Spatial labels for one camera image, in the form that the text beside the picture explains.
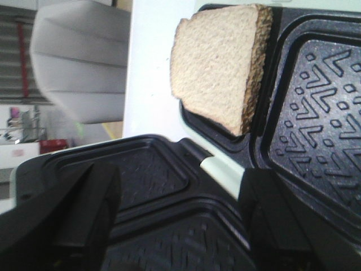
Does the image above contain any green breakfast maker base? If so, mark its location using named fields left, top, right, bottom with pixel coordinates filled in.
left=180, top=7, right=360, bottom=246

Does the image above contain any green breakfast maker lid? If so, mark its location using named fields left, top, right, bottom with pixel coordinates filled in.
left=14, top=135, right=256, bottom=270

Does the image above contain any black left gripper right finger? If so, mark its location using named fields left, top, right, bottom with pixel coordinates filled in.
left=238, top=168, right=360, bottom=270

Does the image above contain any bread slice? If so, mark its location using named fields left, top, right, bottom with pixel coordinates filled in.
left=170, top=3, right=273, bottom=136

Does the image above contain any left grey upholstered chair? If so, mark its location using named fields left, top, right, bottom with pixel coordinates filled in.
left=30, top=1, right=131, bottom=124

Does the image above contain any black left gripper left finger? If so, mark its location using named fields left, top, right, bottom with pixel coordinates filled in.
left=1, top=163, right=121, bottom=270

